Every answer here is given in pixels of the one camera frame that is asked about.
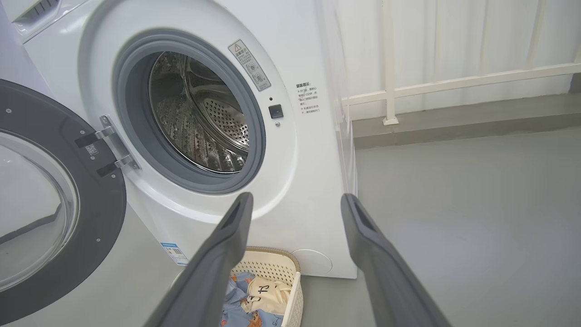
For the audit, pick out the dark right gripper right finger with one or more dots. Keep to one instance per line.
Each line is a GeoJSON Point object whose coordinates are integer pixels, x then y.
{"type": "Point", "coordinates": [386, 272]}

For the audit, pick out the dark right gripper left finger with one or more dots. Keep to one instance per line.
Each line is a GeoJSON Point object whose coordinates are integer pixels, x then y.
{"type": "Point", "coordinates": [213, 268]}

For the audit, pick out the light blue orange print garment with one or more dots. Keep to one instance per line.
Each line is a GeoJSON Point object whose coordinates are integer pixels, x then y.
{"type": "Point", "coordinates": [232, 295]}

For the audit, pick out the cream garment with black print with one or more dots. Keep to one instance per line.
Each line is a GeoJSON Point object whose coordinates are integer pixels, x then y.
{"type": "Point", "coordinates": [270, 293]}

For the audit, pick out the black round glass washer door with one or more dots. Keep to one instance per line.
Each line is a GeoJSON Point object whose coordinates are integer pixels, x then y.
{"type": "Point", "coordinates": [97, 204]}

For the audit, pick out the cream perforated laundry basket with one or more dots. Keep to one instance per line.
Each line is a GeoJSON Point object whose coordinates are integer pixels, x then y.
{"type": "Point", "coordinates": [272, 265]}

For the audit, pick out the white front-load washing machine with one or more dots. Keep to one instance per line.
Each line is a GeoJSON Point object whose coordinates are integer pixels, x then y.
{"type": "Point", "coordinates": [295, 181]}

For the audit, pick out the blue energy label sticker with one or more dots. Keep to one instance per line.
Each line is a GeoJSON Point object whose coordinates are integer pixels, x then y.
{"type": "Point", "coordinates": [174, 253]}

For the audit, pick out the white metal railing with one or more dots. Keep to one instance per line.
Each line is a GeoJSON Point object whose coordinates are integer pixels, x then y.
{"type": "Point", "coordinates": [454, 83]}

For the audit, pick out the grey warning sticker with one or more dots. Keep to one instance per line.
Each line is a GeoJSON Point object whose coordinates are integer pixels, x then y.
{"type": "Point", "coordinates": [249, 66]}

